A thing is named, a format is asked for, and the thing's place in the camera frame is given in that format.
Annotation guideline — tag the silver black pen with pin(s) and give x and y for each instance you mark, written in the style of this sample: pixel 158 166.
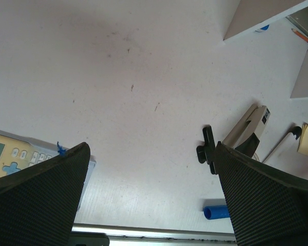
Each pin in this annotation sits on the silver black pen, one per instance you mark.
pixel 290 139

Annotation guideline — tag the small white side shelf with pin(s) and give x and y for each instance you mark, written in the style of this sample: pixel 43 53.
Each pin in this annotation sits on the small white side shelf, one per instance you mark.
pixel 253 15

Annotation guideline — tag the orange pencil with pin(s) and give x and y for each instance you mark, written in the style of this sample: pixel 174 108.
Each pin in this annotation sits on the orange pencil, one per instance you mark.
pixel 299 34

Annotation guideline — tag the black binder clip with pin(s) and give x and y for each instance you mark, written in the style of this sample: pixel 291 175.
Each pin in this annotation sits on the black binder clip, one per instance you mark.
pixel 206 152

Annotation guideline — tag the grey black stapler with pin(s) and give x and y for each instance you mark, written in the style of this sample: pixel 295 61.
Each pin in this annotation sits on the grey black stapler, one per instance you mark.
pixel 245 135

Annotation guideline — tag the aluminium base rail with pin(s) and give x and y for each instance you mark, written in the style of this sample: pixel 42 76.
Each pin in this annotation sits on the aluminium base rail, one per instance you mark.
pixel 146 236

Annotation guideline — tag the blue pencil sharpener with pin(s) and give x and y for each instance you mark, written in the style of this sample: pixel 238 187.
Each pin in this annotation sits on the blue pencil sharpener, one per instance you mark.
pixel 262 29

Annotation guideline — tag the yellow sticky note pad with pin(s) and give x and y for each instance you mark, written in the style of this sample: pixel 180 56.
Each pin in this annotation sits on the yellow sticky note pad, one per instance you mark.
pixel 303 144

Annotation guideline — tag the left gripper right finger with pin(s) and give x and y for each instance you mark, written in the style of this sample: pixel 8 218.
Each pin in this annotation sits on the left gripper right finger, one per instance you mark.
pixel 266 206

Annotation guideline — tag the blue microfiber duster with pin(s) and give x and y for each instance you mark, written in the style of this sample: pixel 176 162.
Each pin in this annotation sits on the blue microfiber duster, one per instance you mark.
pixel 216 212

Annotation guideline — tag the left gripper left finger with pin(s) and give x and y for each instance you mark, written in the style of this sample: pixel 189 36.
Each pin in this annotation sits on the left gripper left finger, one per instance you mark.
pixel 38 204

